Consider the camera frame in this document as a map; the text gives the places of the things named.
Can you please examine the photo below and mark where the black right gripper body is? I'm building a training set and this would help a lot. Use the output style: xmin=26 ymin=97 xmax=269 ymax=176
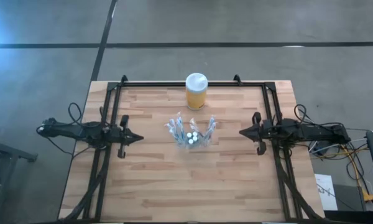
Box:
xmin=252 ymin=111 xmax=280 ymax=156

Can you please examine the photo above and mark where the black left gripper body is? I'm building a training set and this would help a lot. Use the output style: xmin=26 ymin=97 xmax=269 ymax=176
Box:
xmin=107 ymin=114 xmax=129 ymax=159

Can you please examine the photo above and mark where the purple toothbrush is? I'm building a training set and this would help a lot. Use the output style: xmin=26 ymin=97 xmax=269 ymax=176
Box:
xmin=191 ymin=123 xmax=204 ymax=138
xmin=203 ymin=127 xmax=212 ymax=146

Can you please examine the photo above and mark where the orange toothbrush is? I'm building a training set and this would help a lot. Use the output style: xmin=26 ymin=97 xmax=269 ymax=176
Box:
xmin=189 ymin=117 xmax=200 ymax=134

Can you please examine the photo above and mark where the clear acrylic organizer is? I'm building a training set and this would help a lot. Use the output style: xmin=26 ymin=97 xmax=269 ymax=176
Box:
xmin=175 ymin=129 xmax=213 ymax=150

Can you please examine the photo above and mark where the yellow canister white lid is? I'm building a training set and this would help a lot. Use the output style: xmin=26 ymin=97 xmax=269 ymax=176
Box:
xmin=185 ymin=72 xmax=209 ymax=111

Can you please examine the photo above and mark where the white paper sheet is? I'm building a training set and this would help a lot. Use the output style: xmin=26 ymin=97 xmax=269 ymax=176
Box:
xmin=313 ymin=173 xmax=339 ymax=212

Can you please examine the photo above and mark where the black metal stand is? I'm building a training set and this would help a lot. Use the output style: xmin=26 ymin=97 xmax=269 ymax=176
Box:
xmin=0 ymin=136 xmax=39 ymax=224

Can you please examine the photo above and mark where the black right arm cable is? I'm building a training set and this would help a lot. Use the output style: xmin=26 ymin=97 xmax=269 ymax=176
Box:
xmin=294 ymin=104 xmax=346 ymax=129

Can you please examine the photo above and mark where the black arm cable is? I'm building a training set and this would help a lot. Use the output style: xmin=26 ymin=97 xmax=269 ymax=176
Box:
xmin=294 ymin=104 xmax=346 ymax=129
xmin=68 ymin=102 xmax=83 ymax=124

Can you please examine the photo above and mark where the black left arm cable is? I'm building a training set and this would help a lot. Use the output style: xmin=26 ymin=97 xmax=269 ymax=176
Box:
xmin=68 ymin=102 xmax=83 ymax=124

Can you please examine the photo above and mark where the black metal table frame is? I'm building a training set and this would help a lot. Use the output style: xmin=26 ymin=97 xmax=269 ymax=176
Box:
xmin=60 ymin=74 xmax=323 ymax=222

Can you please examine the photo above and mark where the yellow cable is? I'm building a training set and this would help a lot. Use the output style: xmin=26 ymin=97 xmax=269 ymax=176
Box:
xmin=310 ymin=144 xmax=373 ymax=203

